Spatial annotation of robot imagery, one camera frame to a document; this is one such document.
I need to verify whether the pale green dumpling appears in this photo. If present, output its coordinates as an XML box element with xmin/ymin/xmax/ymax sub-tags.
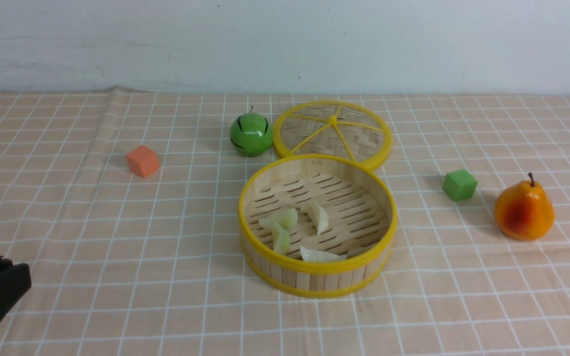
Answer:
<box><xmin>258</xmin><ymin>208</ymin><xmax>298</xmax><ymax>233</ymax></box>

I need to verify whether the white dumpling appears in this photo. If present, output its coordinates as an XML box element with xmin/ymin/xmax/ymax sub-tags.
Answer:
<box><xmin>299</xmin><ymin>246</ymin><xmax>347</xmax><ymax>263</ymax></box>
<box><xmin>300</xmin><ymin>201</ymin><xmax>330</xmax><ymax>236</ymax></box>

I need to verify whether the translucent green-white dumpling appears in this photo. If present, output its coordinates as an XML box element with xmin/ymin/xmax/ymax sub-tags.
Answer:
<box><xmin>271</xmin><ymin>222</ymin><xmax>291</xmax><ymax>255</ymax></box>

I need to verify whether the bamboo steamer tray yellow rim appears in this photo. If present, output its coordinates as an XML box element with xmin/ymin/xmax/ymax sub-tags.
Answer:
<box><xmin>237</xmin><ymin>155</ymin><xmax>398</xmax><ymax>298</ymax></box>

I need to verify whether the bamboo steamer lid yellow rim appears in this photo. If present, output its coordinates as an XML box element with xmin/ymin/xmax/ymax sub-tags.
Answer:
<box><xmin>273</xmin><ymin>100</ymin><xmax>393</xmax><ymax>171</ymax></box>

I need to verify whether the beige checked tablecloth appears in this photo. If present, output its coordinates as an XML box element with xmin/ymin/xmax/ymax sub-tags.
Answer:
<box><xmin>0</xmin><ymin>88</ymin><xmax>570</xmax><ymax>356</ymax></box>

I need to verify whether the orange foam cube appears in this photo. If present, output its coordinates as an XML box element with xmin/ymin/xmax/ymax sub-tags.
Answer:
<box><xmin>125</xmin><ymin>145</ymin><xmax>160</xmax><ymax>178</ymax></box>

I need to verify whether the green toy apple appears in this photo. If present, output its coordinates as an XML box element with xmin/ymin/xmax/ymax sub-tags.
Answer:
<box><xmin>229</xmin><ymin>106</ymin><xmax>274</xmax><ymax>157</ymax></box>

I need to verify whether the green foam cube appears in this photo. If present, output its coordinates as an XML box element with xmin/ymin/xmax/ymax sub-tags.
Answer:
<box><xmin>442</xmin><ymin>169</ymin><xmax>478</xmax><ymax>201</ymax></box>

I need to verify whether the orange yellow toy pear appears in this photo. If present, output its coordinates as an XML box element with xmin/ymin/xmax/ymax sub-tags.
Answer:
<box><xmin>494</xmin><ymin>172</ymin><xmax>556</xmax><ymax>241</ymax></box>

